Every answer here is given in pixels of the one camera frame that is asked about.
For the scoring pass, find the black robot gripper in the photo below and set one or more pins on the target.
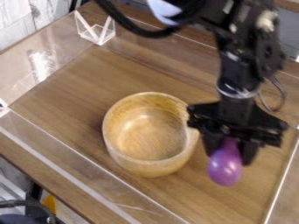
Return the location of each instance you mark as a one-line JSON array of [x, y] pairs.
[[236, 118]]

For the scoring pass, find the purple toy eggplant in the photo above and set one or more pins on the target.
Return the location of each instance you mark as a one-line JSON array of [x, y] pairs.
[[224, 165]]

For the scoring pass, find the brown wooden bowl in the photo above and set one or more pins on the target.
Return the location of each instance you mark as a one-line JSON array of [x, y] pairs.
[[145, 134]]

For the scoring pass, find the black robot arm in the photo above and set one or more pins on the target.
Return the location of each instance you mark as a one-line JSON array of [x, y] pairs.
[[244, 26]]

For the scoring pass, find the clear acrylic tray wall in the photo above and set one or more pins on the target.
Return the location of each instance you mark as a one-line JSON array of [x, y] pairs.
[[60, 82]]

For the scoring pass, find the clear acrylic corner bracket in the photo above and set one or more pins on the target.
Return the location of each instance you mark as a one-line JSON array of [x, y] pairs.
[[97, 34]]

